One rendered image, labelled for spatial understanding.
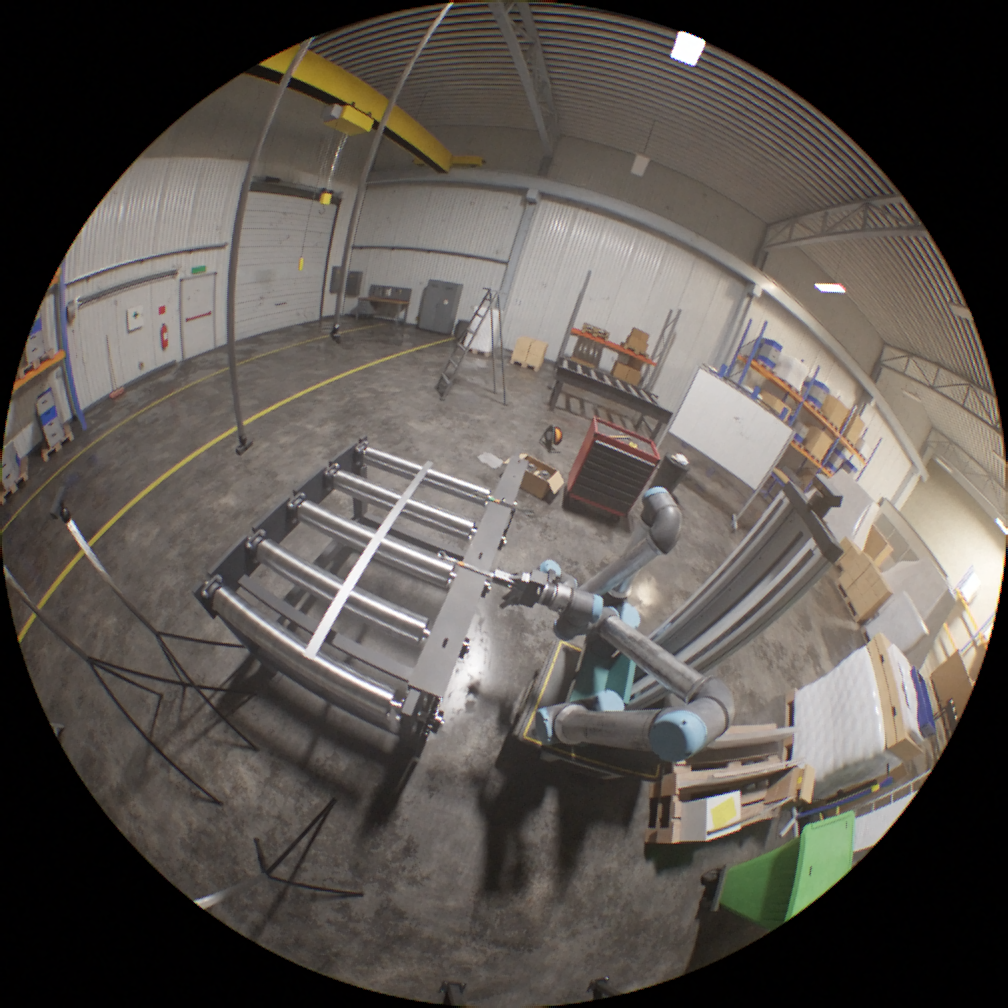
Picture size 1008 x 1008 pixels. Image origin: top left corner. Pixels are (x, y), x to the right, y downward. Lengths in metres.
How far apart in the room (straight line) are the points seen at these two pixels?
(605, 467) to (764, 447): 3.10
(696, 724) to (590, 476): 2.79
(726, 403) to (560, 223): 8.05
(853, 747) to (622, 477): 3.45
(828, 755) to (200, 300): 12.84
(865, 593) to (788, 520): 7.43
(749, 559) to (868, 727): 2.42
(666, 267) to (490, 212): 5.91
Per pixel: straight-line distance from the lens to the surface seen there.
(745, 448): 5.40
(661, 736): 0.75
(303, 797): 2.02
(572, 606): 0.96
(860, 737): 3.26
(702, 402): 5.27
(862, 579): 8.55
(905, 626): 8.20
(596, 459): 3.12
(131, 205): 9.59
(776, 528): 1.11
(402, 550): 1.32
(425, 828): 1.94
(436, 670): 0.79
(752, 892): 2.58
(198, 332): 10.02
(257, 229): 10.93
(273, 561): 1.38
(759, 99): 8.77
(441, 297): 11.18
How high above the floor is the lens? 1.91
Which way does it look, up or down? 37 degrees down
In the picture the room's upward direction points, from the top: 19 degrees clockwise
